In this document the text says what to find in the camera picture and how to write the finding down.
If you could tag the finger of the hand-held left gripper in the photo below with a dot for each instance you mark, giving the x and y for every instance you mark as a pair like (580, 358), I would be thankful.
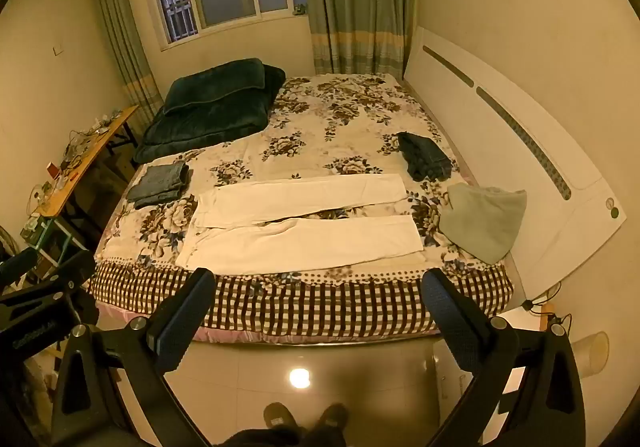
(20, 263)
(75, 268)

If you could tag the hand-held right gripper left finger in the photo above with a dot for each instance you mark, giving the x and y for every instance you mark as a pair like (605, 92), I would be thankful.
(187, 322)

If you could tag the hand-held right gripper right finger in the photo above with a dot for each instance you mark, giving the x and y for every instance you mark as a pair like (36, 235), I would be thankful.
(445, 314)

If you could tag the white pants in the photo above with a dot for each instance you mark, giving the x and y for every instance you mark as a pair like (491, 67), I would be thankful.
(300, 242)

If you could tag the dark folded pants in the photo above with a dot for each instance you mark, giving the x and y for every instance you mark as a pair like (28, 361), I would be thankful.
(425, 154)

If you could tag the green and white storage rack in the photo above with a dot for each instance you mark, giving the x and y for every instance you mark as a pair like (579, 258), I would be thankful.
(50, 239)

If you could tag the small red box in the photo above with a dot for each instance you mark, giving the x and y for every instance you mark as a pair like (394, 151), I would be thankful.
(51, 170)

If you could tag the light green cloth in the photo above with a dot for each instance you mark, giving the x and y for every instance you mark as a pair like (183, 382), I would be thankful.
(482, 219)

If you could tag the wooden folding table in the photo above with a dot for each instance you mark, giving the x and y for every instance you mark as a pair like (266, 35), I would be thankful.
(87, 159)

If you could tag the folded grey-blue jeans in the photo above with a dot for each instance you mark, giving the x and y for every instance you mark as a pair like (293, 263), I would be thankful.
(157, 184)

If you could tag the clutter of small table things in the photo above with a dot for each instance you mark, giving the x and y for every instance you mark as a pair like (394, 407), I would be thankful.
(82, 139)

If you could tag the person's dark shoe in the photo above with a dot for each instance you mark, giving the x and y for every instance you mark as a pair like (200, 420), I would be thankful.
(280, 419)
(334, 419)

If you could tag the person's dark trouser legs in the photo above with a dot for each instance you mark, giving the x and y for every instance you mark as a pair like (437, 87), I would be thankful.
(280, 439)

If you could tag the translucent waste bin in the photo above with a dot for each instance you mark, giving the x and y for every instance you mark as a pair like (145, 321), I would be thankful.
(591, 352)

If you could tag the white bed headboard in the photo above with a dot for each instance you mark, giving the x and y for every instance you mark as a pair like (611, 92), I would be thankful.
(505, 147)

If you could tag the dark green folded quilt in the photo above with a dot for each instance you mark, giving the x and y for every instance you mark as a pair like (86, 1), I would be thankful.
(210, 112)

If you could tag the floral printed bed blanket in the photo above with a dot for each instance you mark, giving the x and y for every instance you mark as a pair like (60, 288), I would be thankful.
(320, 137)

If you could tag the green striped curtain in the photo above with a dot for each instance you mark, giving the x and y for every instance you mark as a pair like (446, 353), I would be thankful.
(355, 2)
(125, 42)

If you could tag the small potted plant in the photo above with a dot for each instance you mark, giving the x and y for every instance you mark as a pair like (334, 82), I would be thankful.
(300, 8)

